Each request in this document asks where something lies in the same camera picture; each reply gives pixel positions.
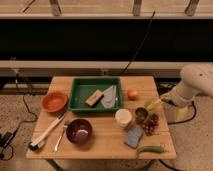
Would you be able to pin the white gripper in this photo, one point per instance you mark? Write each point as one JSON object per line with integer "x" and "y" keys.
{"x": 174, "y": 100}

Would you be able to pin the blue sponge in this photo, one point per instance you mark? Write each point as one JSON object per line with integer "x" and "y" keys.
{"x": 133, "y": 136}

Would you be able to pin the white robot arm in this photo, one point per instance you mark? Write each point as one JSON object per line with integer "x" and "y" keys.
{"x": 195, "y": 79}

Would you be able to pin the white plastic cup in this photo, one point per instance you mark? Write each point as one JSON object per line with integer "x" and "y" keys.
{"x": 123, "y": 117}

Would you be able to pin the yellow corn cob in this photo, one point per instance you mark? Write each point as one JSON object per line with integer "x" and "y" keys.
{"x": 150, "y": 106}

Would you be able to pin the red grape bunch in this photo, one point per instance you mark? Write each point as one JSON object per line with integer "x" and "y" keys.
{"x": 150, "y": 125}

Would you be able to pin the wooden table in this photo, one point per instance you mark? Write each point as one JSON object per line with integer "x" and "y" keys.
{"x": 107, "y": 139}

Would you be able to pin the orange fruit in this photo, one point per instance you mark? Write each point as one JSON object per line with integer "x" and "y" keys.
{"x": 132, "y": 94}

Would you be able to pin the green pepper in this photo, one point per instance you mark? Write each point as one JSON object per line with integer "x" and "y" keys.
{"x": 153, "y": 149}

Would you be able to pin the grey folded cloth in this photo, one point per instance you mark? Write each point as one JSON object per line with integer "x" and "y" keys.
{"x": 108, "y": 101}

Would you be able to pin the tan scrub block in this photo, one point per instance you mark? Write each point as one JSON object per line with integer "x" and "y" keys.
{"x": 94, "y": 98}

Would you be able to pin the green plastic tray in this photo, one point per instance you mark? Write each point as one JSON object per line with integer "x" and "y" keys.
{"x": 84, "y": 87}

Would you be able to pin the dark maroon bowl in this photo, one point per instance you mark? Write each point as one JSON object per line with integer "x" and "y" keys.
{"x": 79, "y": 131}

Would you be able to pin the silver fork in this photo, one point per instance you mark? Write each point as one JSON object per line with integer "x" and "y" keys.
{"x": 65, "y": 125}

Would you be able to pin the orange bowl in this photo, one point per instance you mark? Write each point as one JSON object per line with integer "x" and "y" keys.
{"x": 54, "y": 101}

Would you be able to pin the black power adapter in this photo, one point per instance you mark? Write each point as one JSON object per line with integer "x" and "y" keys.
{"x": 5, "y": 140}

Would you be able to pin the white handled dish brush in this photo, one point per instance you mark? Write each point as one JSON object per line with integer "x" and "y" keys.
{"x": 38, "y": 142}

